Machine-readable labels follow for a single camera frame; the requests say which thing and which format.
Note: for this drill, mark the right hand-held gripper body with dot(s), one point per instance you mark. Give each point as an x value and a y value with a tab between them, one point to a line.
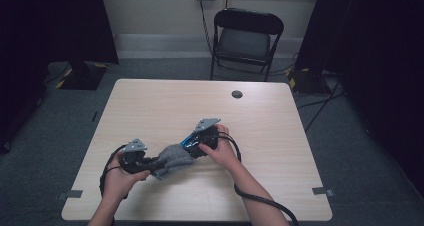
208	137

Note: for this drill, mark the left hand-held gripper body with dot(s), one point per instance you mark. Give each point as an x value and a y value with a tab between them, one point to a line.
131	162

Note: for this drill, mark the blue toy car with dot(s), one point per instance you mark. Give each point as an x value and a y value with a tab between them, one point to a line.
187	142

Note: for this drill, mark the grey cloth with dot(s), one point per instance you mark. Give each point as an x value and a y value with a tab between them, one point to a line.
175	159

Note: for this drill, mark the person's right hand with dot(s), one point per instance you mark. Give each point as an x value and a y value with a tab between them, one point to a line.
225	154

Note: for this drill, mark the person's left hand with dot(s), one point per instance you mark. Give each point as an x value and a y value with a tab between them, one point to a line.
116	184

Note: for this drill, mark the dark round table grommet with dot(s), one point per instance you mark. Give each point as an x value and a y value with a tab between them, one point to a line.
237	94

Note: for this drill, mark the small black floor strip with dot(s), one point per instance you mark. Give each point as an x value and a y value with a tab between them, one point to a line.
95	116

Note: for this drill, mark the grey tape strip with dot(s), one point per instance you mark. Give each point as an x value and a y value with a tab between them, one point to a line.
71	194
321	191

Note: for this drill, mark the black stand base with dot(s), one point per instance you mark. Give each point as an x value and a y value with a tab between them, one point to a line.
83	79
308	82

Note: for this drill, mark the black folding chair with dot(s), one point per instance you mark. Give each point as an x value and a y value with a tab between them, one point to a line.
245	44

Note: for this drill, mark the black curtain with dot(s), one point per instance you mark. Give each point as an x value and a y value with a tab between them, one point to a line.
376	52
40	36

